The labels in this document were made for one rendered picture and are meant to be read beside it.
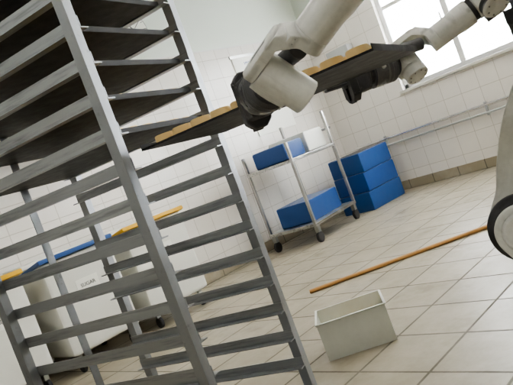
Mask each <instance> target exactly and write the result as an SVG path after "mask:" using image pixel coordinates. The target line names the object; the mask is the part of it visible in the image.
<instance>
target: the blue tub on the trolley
mask: <svg viewBox="0 0 513 385"><path fill-rule="evenodd" d="M287 144H288V146H289V149H290V151H291V154H292V157H293V158H294V157H297V156H300V155H302V154H304V153H305V149H304V146H303V144H302V140H301V138H299V137H298V138H296V139H293V140H290V141H287ZM287 160H289V157H288V154H287V153H286V149H285V147H284V144H283V143H282V144H279V145H276V146H275V147H271V148H269V149H266V150H263V151H261V152H259V153H257V154H254V155H253V161H254V163H255V165H256V168H257V170H262V169H265V168H267V167H271V166H273V165H276V164H278V163H281V162H284V161H287Z"/></svg>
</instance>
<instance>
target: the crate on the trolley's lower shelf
mask: <svg viewBox="0 0 513 385"><path fill-rule="evenodd" d="M307 197H308V201H309V203H310V205H311V209H312V211H313V213H314V216H315V219H316V220H318V219H319V218H321V217H322V216H324V215H326V214H328V213H329V212H331V211H333V210H334V209H336V208H338V207H339V206H341V202H340V198H339V196H338V194H337V190H336V188H335V187H331V188H329V189H324V190H322V191H319V192H314V193H312V194H309V195H307ZM276 212H277V215H278V216H279V220H280V222H281V225H282V228H283V229H287V228H292V227H295V226H298V225H303V224H306V223H309V222H312V220H311V216H310V214H309V212H308V208H307V206H306V204H305V200H304V198H303V197H301V198H300V199H297V200H295V201H294V202H291V203H289V204H288V205H285V206H283V207H282V208H280V209H277V210H276Z"/></svg>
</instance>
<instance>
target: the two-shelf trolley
mask: <svg viewBox="0 0 513 385"><path fill-rule="evenodd" d="M319 113H320V116H321V119H322V121H323V124H324V128H322V129H321V131H325V130H326V132H327V135H328V138H329V140H330V142H331V143H330V144H327V145H325V146H323V147H319V148H318V149H315V150H312V151H310V152H308V153H305V154H302V155H300V156H297V157H294V158H293V157H292V154H291V151H290V149H289V146H288V144H287V142H285V143H283V144H284V147H285V149H286V153H287V154H288V157H289V160H287V161H284V162H281V163H278V164H276V165H273V166H271V167H267V168H265V169H262V170H258V171H256V172H254V173H250V172H249V170H248V167H247V164H246V161H245V159H242V160H241V162H242V164H243V166H244V170H245V172H246V175H247V178H248V180H249V183H250V186H251V189H252V190H253V194H254V196H255V199H256V202H257V205H258V207H259V209H260V213H261V215H262V217H263V220H264V223H265V226H266V229H267V231H268V233H269V237H270V239H272V240H273V243H274V249H275V251H276V252H278V253H279V252H281V251H282V245H281V243H280V242H279V239H278V237H279V236H281V235H287V234H290V233H293V232H296V231H301V230H305V229H308V228H313V229H314V230H315V232H316V233H317V234H316V237H317V239H318V241H319V242H323V241H324V239H325V236H324V233H323V232H322V231H321V227H320V224H321V223H323V222H325V221H327V220H328V219H329V218H331V217H333V216H335V215H336V214H338V213H339V212H342V211H343V210H345V209H346V208H348V207H351V210H352V211H353V212H352V213H353V217H354V218H355V219H358V218H359V217H360V213H359V211H358V210H357V207H356V200H355V198H354V196H353V193H352V190H351V188H350V184H349V182H348V180H347V176H346V173H345V172H344V168H343V165H342V163H341V161H340V158H339V155H338V152H337V149H336V147H335V144H334V141H333V138H332V136H331V133H330V130H329V128H331V127H330V126H327V122H326V120H325V117H324V113H323V111H320V112H319ZM279 131H280V133H281V135H282V139H285V138H286V136H285V134H284V132H283V129H282V128H279ZM329 147H332V148H333V151H334V155H335V157H336V159H337V162H338V165H339V167H340V171H341V173H342V176H343V178H344V182H345V184H346V186H347V190H348V193H349V194H350V198H351V200H352V201H350V202H345V203H342V204H341V206H339V207H338V208H336V209H334V210H333V211H331V212H329V213H328V214H326V215H324V216H322V217H321V218H319V219H318V220H316V219H315V216H314V213H313V211H312V209H311V205H310V203H309V201H308V197H307V194H306V191H305V187H304V186H303V183H302V180H301V177H300V175H299V173H298V169H297V166H296V165H295V161H296V160H299V159H302V158H303V157H307V156H309V155H311V154H314V153H317V152H319V151H321V150H324V149H326V148H329ZM288 163H291V165H292V169H293V171H294V174H295V177H296V179H297V181H298V185H299V187H300V190H301V192H302V195H303V198H304V200H305V204H306V206H307V208H308V212H309V214H310V216H311V220H312V222H309V223H306V224H303V225H298V226H295V227H292V228H287V229H283V228H282V229H280V230H278V231H277V232H275V233H272V231H271V228H270V226H269V222H268V221H267V218H266V215H265V212H264V210H263V207H262V204H261V202H260V198H259V196H258V194H257V191H256V188H255V186H254V184H253V180H252V178H251V177H252V176H256V175H258V174H261V173H264V172H266V171H269V170H272V169H275V168H277V167H281V166H283V165H286V164H288Z"/></svg>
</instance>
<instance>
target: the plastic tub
mask: <svg viewBox="0 0 513 385"><path fill-rule="evenodd" d="M385 304H386V302H385V300H384V298H383V296H382V294H381V292H380V290H375V291H372V292H370V293H366V294H363V295H361V296H357V297H354V298H352V299H349V300H346V301H343V302H339V303H337V304H334V305H332V306H328V307H325V308H323V309H319V310H316V311H315V328H316V327H317V329H318V332H319V335H320V337H321V340H322V343H323V345H324V349H325V351H326V353H327V356H328V359H329V361H334V360H337V359H339V358H343V357H346V356H348V355H351V354H355V353H357V352H360V351H365V350H367V349H370V348H374V347H376V346H379V345H383V344H385V343H388V342H391V341H394V340H397V336H396V334H395V330H394V328H393V326H392V322H391V320H390V318H389V314H388V312H387V309H386V306H385Z"/></svg>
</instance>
